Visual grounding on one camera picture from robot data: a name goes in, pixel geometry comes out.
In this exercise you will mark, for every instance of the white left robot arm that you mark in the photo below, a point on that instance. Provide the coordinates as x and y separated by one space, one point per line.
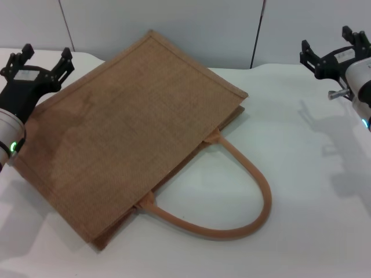
8 130

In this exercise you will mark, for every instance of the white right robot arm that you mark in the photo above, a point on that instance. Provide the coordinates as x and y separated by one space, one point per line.
362 84

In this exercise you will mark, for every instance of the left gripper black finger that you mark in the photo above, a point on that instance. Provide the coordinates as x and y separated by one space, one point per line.
17 59
62 69

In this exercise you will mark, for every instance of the brown woven jute handbag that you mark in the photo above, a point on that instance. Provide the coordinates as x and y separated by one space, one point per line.
130 116

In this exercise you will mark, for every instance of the silver metal wrist bolt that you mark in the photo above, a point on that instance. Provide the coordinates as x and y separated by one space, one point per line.
337 93

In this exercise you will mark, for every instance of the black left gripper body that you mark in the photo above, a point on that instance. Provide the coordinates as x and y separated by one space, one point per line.
26 87

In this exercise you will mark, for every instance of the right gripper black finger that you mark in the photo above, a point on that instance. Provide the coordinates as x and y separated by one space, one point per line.
358 37
310 58

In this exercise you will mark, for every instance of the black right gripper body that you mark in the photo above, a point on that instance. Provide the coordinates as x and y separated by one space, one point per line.
333 65

